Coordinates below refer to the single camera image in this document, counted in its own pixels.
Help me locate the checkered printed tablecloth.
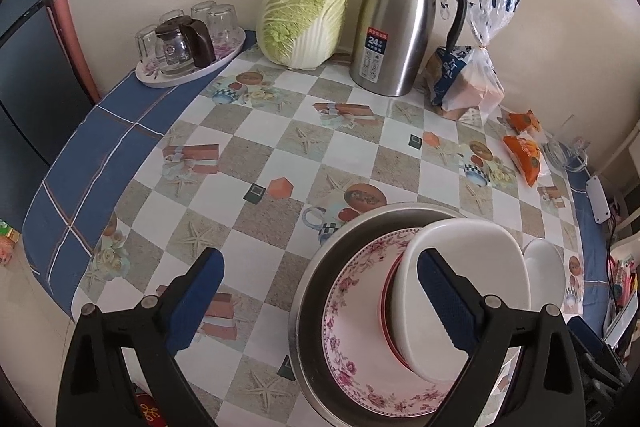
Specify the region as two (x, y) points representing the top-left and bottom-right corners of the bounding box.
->
(21, 42), (613, 427)

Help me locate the orange snack packet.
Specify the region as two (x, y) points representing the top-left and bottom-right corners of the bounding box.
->
(505, 109), (543, 135)
(502, 133), (543, 188)

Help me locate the glass teapot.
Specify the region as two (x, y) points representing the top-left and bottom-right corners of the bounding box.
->
(154, 18), (217, 75)

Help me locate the stainless steel basin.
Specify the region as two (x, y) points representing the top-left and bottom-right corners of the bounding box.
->
(288, 202), (521, 427)

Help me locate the napa cabbage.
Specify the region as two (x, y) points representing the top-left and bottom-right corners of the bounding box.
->
(256, 0), (351, 70)

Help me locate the stainless steel thermos jug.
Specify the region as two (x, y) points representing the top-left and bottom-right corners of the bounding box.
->
(348, 0), (468, 96)

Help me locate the white square bowl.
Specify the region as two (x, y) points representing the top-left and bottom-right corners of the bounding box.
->
(387, 219), (532, 383)

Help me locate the clear glass mug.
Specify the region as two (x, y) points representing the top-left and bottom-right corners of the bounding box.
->
(542, 117), (591, 172)

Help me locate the strawberry print bowl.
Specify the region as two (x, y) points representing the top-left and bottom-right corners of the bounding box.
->
(379, 247), (426, 370)

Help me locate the dark blue cabinet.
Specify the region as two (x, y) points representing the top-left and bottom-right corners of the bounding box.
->
(0, 0), (101, 180)

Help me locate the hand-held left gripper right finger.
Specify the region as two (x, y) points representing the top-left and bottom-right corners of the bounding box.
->
(416, 247), (588, 427)

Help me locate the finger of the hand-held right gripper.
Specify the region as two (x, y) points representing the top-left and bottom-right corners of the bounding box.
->
(567, 315), (626, 378)

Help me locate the bagged sliced bread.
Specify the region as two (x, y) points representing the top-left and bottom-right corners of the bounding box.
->
(425, 0), (523, 125)

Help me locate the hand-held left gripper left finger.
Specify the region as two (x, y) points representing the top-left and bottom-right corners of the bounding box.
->
(56, 247), (226, 427)

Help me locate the small white round bowl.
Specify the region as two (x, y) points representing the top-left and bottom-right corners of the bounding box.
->
(521, 238), (567, 313)

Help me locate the white power strip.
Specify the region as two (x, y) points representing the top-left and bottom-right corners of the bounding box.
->
(585, 176), (613, 225)

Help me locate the white oval tray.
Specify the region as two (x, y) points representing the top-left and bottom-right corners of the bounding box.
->
(135, 27), (247, 88)

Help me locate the pink floral round plate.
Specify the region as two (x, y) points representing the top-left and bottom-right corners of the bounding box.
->
(322, 228), (468, 415)

